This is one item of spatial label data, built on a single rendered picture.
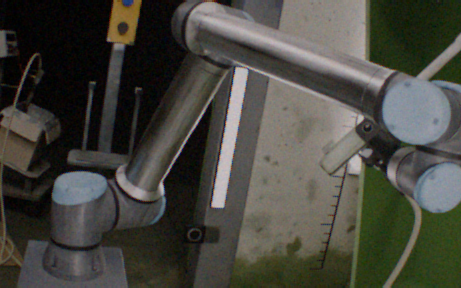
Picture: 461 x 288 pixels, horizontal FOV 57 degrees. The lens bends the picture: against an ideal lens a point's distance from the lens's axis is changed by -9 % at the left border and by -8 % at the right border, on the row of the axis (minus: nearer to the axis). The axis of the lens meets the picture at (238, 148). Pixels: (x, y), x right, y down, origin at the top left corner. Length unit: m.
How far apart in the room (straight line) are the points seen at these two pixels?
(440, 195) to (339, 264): 1.74
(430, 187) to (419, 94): 0.19
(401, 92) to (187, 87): 0.62
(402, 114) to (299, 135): 1.51
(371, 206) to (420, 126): 1.16
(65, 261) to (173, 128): 0.47
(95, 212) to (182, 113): 0.36
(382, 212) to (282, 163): 0.56
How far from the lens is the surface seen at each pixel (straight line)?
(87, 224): 1.28
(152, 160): 1.26
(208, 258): 2.20
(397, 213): 1.91
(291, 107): 2.11
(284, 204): 2.22
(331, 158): 1.07
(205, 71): 1.12
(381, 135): 0.97
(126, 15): 2.06
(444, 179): 0.80
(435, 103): 0.66
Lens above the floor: 1.29
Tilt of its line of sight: 10 degrees down
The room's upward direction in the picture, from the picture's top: 10 degrees clockwise
